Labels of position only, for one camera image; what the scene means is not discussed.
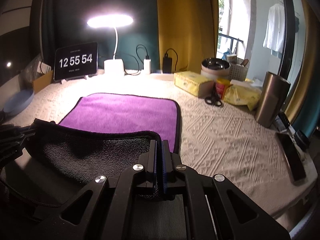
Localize purple black-edged towel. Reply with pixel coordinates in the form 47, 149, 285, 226
25, 93, 181, 184

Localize blue plastic plate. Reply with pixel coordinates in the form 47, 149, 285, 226
3, 89, 35, 117

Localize cardboard box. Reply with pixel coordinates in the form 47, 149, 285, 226
32, 70, 53, 94

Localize white textured tablecloth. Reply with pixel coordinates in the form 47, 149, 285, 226
11, 75, 318, 218

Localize black scissors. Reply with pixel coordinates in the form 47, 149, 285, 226
204, 87, 223, 107

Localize yellow tissue box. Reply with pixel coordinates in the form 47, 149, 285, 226
174, 71, 214, 98

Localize white tablet stand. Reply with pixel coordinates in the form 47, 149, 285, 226
60, 75, 90, 85

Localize yellow wipes pack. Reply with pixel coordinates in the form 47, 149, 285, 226
223, 85, 261, 111

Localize red yellow can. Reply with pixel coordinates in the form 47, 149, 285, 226
215, 78, 231, 99

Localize tablet showing clock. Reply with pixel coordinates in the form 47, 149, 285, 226
53, 42, 98, 82

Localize white charger plug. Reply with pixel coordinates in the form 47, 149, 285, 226
143, 59, 151, 75

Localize white desk lamp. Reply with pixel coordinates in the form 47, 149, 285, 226
87, 13, 133, 77

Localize black power adapter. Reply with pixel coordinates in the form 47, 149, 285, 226
162, 57, 172, 74

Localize stacked bowls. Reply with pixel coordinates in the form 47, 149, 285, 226
201, 57, 231, 81

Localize white storage basket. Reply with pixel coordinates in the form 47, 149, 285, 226
229, 63, 248, 81

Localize black smartphone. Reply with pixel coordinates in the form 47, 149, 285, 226
275, 133, 306, 184

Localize metallic tumbler cup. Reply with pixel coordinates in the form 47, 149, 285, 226
254, 72, 291, 128

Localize yellow curtain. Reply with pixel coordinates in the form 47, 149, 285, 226
157, 0, 219, 73

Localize white hanging shirt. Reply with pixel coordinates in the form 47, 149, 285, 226
263, 4, 285, 53

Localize black charging cable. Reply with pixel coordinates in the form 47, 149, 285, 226
123, 44, 151, 76

